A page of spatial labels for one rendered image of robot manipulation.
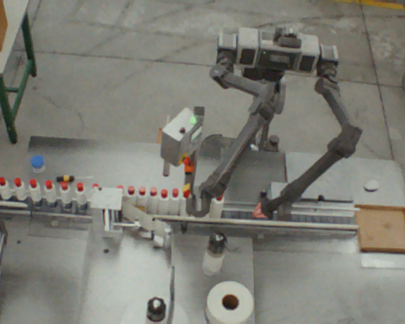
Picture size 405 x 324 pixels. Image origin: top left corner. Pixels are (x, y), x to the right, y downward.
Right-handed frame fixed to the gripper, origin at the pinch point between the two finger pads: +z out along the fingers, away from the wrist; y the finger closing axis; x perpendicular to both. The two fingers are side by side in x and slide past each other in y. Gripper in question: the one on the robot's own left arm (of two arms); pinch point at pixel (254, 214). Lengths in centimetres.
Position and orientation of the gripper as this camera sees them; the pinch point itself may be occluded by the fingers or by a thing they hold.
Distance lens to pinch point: 288.7
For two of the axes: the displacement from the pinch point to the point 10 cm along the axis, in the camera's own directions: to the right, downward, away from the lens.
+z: -7.1, 4.3, 5.6
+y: 0.0, 7.9, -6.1
